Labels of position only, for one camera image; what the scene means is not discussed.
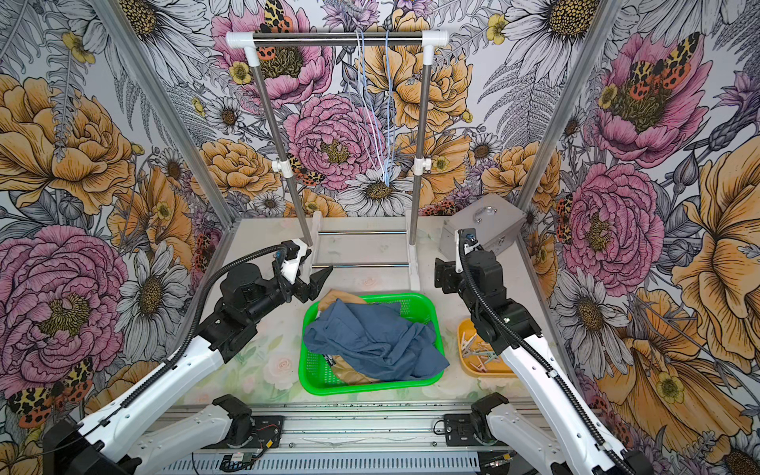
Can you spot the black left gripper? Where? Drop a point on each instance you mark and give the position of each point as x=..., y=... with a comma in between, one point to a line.
x=312, y=290

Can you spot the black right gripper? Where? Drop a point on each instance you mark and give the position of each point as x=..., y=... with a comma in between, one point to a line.
x=444, y=275

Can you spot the tan tank top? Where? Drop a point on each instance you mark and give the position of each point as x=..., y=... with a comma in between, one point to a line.
x=334, y=296

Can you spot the light blue t-shirt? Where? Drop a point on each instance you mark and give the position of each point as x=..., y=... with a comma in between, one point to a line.
x=372, y=343

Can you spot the pink clothespin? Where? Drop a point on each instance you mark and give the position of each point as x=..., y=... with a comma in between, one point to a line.
x=481, y=364

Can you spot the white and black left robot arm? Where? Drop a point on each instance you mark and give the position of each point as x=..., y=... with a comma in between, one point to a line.
x=117, y=439

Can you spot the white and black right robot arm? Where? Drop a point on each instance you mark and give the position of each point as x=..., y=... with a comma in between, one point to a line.
x=576, y=442

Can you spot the silver metal case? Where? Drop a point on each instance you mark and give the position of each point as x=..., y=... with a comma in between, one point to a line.
x=496, y=221

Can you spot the yellow plastic tray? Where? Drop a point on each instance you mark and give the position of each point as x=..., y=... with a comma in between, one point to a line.
x=497, y=368

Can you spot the metal clothes rack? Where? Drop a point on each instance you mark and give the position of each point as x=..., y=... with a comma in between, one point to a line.
x=339, y=139

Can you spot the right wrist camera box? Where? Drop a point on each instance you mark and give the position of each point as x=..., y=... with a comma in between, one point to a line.
x=465, y=241

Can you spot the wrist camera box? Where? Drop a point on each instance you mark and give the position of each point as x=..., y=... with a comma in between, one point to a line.
x=465, y=241
x=289, y=259

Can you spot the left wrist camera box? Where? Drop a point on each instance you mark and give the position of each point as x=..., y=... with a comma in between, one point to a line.
x=289, y=259

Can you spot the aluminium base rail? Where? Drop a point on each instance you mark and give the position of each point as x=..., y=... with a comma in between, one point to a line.
x=388, y=428

